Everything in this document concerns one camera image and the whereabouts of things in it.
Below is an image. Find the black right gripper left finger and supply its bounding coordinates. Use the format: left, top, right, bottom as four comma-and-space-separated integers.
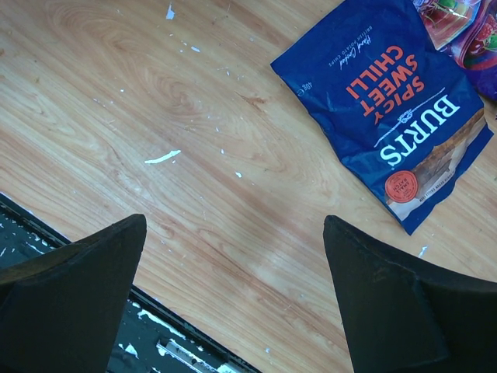
1, 214, 147, 372

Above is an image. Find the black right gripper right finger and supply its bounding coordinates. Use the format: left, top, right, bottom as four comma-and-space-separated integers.
323, 215, 496, 372

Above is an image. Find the blue Burts chips bag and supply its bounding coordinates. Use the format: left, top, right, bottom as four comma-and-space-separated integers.
271, 1, 492, 233

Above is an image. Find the purple snack packet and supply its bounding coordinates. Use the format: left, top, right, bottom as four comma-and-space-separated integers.
413, 0, 496, 101

